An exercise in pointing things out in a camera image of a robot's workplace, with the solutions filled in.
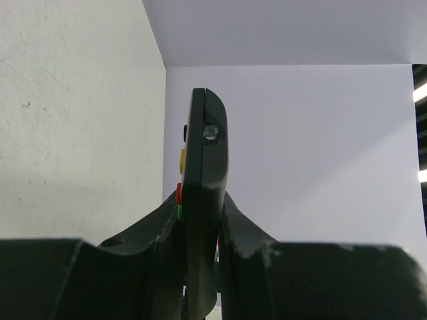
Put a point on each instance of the ceiling light strips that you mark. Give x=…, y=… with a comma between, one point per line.
x=419, y=97

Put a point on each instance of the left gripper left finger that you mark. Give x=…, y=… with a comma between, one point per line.
x=136, y=274

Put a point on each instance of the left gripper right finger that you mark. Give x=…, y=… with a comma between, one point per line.
x=262, y=278

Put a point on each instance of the black remote control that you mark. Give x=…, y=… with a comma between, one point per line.
x=203, y=188

